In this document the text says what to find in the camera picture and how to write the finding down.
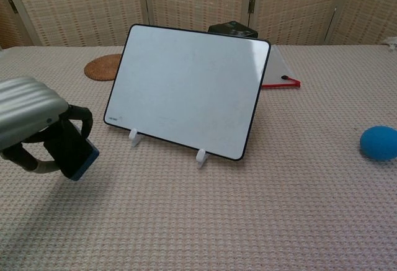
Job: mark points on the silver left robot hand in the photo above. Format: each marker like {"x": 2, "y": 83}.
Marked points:
{"x": 24, "y": 109}

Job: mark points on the black whiteboard eraser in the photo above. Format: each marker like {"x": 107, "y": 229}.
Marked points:
{"x": 76, "y": 154}

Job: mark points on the white dry-erase board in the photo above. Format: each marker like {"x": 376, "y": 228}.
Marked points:
{"x": 189, "y": 92}

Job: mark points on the white plastic stand foot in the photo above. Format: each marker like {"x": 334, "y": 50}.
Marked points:
{"x": 134, "y": 136}
{"x": 201, "y": 158}

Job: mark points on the beige waffle tablecloth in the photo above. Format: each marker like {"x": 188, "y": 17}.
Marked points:
{"x": 198, "y": 209}

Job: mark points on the woven folding screen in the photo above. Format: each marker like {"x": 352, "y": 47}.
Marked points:
{"x": 198, "y": 4}

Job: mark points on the black box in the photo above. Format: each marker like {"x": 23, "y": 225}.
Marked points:
{"x": 234, "y": 29}

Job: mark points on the clear zipper pouch red trim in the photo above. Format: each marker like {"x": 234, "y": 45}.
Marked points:
{"x": 280, "y": 72}

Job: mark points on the blue foam ball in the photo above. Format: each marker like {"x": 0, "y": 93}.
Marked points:
{"x": 380, "y": 143}

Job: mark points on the white crumpled object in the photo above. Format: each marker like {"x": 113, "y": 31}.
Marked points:
{"x": 391, "y": 42}

